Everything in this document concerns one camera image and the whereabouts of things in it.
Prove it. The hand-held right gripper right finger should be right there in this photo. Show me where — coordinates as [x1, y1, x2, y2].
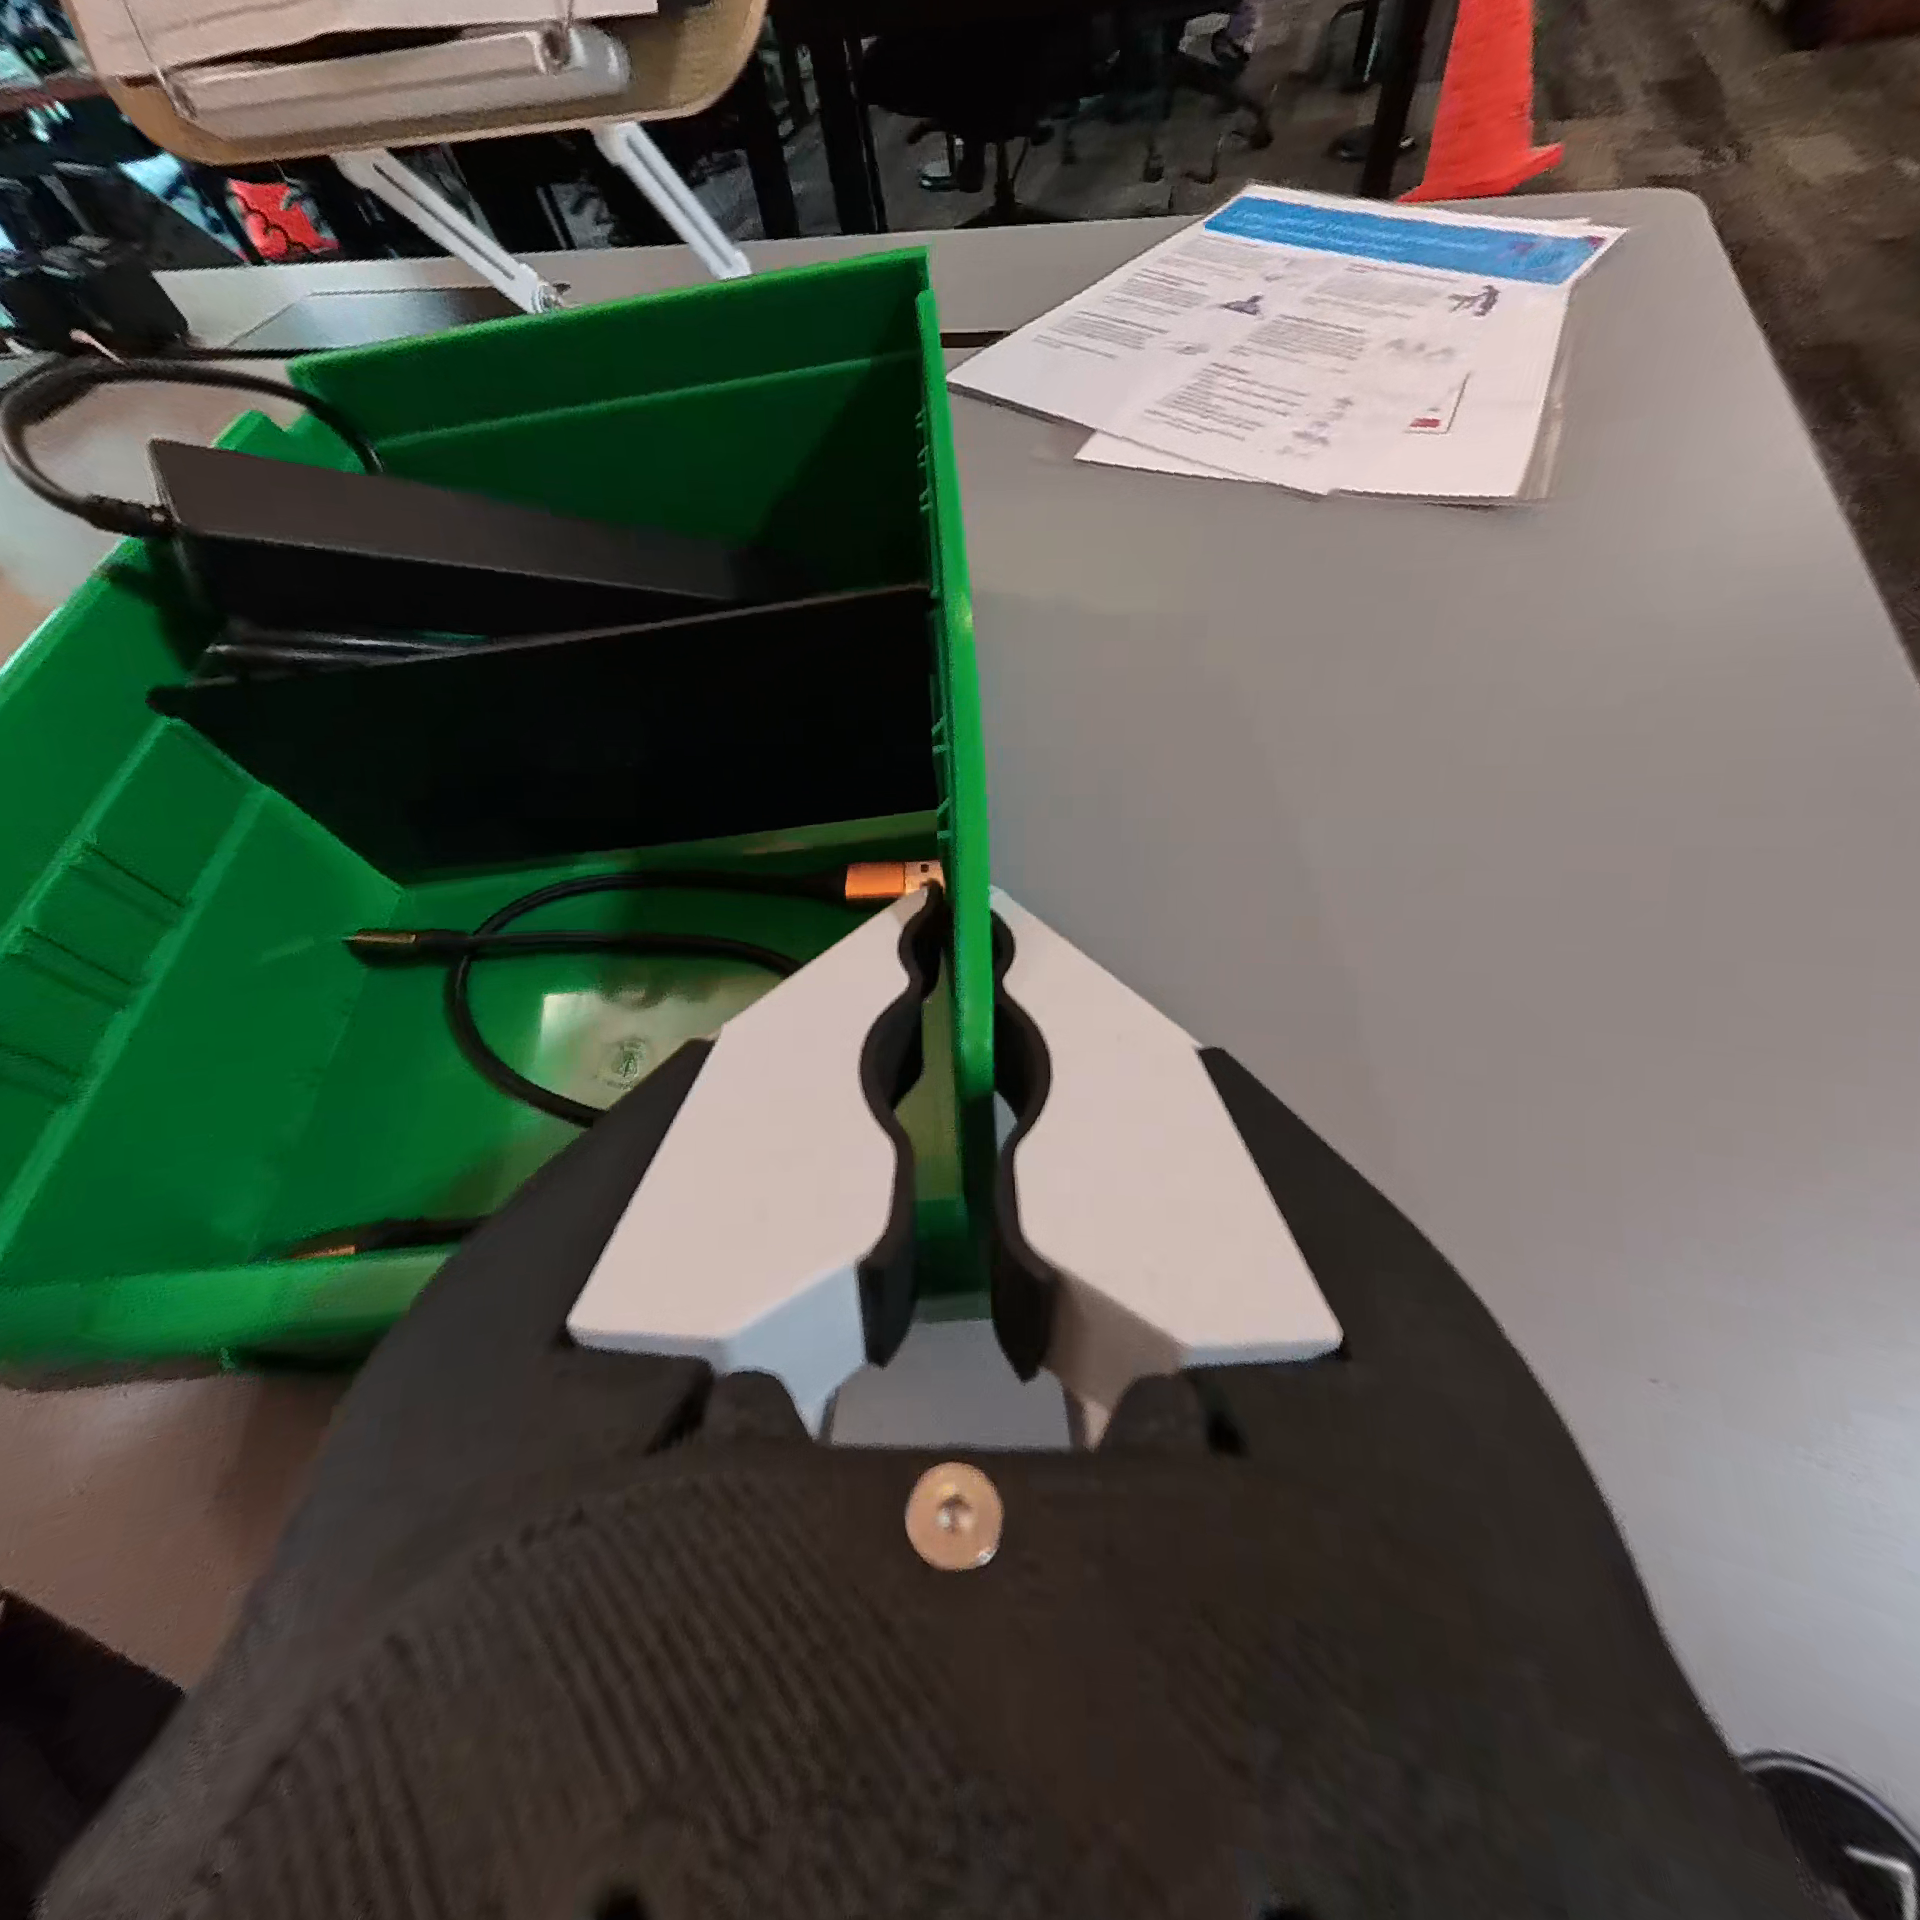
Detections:
[984, 886, 1346, 1450]

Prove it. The black divider panel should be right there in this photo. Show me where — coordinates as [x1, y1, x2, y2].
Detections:
[152, 585, 944, 879]

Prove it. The person's black shoe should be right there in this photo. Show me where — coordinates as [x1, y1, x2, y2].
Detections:
[1739, 1751, 1920, 1920]

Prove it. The white wooden document stand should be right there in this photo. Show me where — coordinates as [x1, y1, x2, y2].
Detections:
[66, 0, 776, 318]

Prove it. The printed instruction sheet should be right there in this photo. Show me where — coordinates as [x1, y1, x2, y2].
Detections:
[66, 0, 664, 77]

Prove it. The red patterned bag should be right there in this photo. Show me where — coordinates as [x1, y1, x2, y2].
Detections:
[225, 177, 341, 261]

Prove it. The white paper sheet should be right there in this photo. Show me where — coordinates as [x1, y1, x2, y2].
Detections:
[1072, 404, 1568, 510]

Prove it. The blue header instruction leaflet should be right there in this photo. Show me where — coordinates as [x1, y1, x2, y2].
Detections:
[949, 182, 1630, 500]

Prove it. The black cable orange plug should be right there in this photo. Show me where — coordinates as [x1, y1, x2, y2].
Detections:
[345, 859, 952, 1130]
[287, 1218, 475, 1263]

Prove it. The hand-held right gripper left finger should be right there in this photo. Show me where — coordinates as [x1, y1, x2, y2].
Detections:
[568, 891, 946, 1441]

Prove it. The green plastic bin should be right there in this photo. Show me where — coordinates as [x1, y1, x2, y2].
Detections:
[0, 246, 999, 1374]

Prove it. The black battery charger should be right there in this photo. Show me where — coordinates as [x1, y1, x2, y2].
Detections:
[75, 231, 192, 355]
[0, 239, 96, 355]

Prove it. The grey desk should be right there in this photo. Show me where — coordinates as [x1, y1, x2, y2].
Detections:
[0, 187, 1920, 1802]

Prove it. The orange traffic cone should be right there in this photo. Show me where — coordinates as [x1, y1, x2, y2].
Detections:
[1402, 0, 1566, 204]

